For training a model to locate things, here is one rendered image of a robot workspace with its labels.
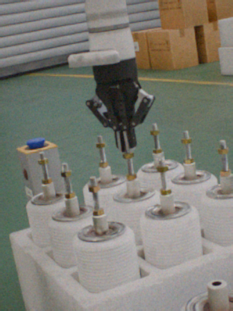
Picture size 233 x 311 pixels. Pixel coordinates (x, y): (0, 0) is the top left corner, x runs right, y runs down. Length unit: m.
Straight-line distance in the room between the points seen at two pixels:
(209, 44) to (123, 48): 3.91
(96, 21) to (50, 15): 5.36
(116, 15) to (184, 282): 0.44
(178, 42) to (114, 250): 3.87
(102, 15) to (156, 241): 0.37
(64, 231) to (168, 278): 0.20
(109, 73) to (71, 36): 5.46
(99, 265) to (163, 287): 0.10
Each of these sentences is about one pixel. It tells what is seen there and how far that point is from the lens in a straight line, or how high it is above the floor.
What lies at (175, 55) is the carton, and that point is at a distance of 4.71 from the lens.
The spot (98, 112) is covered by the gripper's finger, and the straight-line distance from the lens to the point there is 1.08.
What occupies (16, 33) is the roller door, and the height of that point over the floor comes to 0.41.
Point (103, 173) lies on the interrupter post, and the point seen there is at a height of 0.27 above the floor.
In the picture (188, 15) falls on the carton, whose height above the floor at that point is 0.39.
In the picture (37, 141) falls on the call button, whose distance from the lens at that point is 1.31.
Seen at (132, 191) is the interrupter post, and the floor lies 0.26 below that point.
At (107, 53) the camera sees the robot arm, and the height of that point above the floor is 0.51.
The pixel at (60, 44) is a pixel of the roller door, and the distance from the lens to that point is 6.42.
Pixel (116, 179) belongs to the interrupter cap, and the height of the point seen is 0.25.
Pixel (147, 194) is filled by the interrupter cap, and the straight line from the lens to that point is 1.09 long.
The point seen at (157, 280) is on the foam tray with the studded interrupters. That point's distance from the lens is 0.95.
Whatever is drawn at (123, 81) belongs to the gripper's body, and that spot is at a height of 0.46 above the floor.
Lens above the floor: 0.59
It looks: 15 degrees down
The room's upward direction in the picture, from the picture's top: 9 degrees counter-clockwise
